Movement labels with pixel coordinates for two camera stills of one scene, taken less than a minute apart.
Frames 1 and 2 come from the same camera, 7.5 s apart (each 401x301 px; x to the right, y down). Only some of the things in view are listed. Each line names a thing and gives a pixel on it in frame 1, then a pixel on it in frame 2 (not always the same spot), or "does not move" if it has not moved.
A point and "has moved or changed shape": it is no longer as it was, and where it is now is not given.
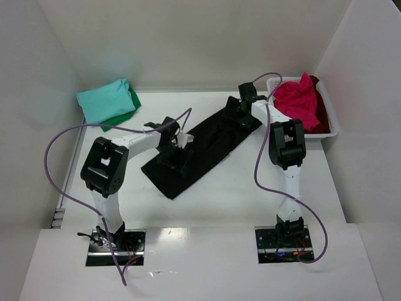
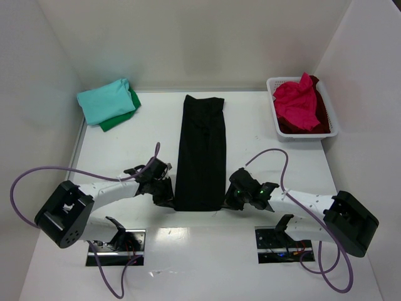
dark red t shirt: [321, 111] does not move
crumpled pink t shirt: [298, 100] does not move
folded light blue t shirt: [108, 101] does not move
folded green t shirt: [135, 103] does not move
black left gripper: [171, 158] to [163, 192]
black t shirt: [211, 143] has moved or changed shape
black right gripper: [234, 113] to [234, 196]
